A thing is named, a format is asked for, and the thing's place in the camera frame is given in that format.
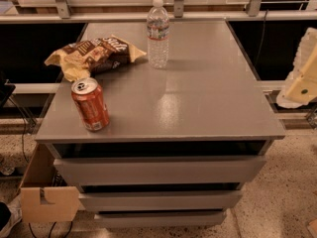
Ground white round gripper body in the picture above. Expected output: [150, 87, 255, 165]
[276, 28, 317, 108]

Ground white sneaker shoe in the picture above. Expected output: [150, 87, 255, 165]
[0, 194, 22, 238]

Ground clear plastic water bottle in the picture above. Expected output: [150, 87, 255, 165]
[147, 0, 169, 68]

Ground brown yellow chip bag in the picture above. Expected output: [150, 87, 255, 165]
[45, 35, 147, 82]

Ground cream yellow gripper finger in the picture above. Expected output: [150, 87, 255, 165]
[285, 44, 317, 104]

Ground orange soda can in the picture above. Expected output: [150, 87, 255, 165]
[71, 77, 109, 132]

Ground black cable on floor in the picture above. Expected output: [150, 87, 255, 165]
[8, 96, 33, 166]

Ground metal shelf frame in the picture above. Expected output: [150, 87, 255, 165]
[0, 0, 317, 24]

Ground cardboard box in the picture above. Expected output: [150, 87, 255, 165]
[20, 145, 79, 223]

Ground grey drawer cabinet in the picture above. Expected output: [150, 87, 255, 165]
[37, 21, 284, 227]

